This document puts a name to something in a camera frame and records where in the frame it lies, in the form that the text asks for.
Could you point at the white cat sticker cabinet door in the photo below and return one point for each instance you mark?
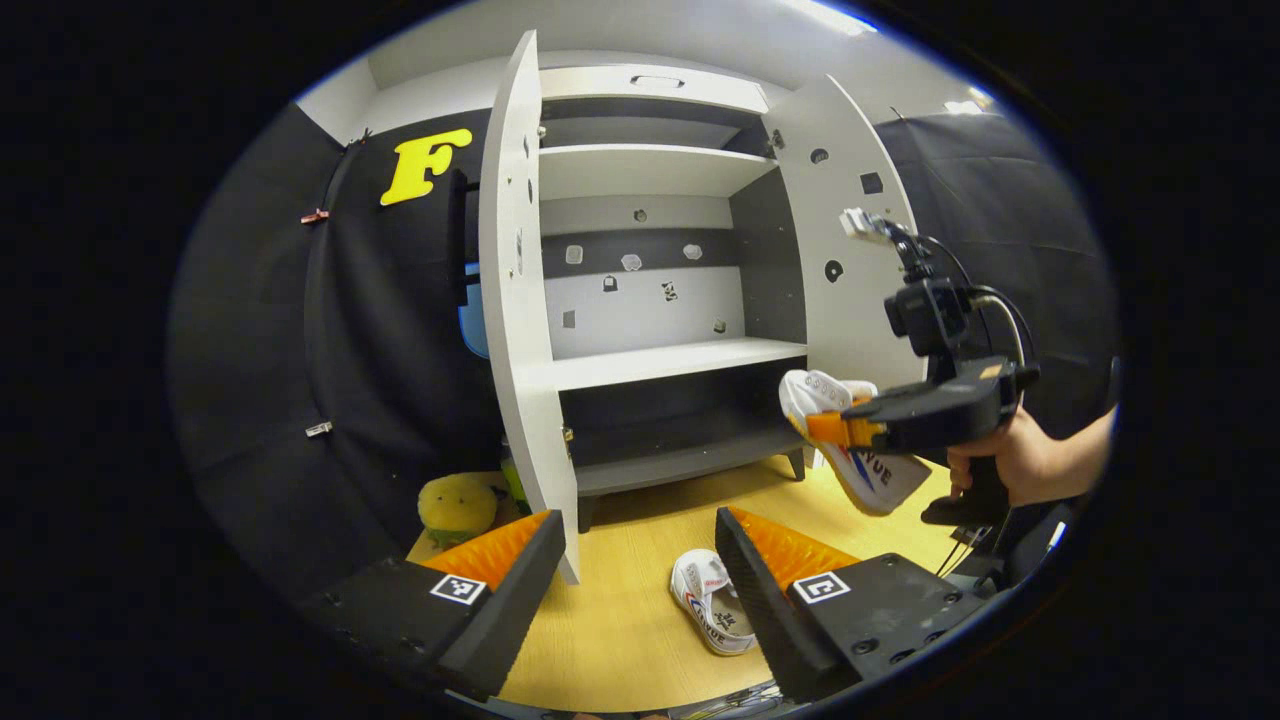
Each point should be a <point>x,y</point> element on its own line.
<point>840,200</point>

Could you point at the black backdrop cloth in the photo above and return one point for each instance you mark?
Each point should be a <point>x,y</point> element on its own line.
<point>260,350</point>

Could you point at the white cabinet drawer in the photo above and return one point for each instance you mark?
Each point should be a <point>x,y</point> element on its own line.
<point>600,85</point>

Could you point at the green toy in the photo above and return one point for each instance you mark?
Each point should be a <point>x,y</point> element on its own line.
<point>515,480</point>

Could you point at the white clip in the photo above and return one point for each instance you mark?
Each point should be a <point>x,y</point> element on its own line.
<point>319,428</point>

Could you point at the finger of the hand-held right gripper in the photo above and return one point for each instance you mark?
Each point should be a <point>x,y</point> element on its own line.
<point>835,428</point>

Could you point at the yellow plush toy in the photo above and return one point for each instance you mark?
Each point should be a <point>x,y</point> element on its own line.
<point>455,505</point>

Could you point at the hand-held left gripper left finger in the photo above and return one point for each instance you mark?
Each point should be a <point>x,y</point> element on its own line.
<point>505,610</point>

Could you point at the white phone sticker cabinet door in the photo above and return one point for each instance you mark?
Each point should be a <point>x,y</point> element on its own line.
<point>515,330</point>

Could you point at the ceiling light panel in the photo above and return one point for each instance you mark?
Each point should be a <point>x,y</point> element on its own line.
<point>965,105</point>

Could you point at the white canvas shoe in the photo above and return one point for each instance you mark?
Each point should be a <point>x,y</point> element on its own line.
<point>705,590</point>
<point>880,480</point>

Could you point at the white shoe cabinet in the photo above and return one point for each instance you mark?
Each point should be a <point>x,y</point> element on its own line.
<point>650,170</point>

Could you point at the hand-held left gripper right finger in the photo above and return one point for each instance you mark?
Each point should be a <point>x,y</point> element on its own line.
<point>760,600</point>

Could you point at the red clip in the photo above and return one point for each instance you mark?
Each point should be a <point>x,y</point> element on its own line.
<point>315,215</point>

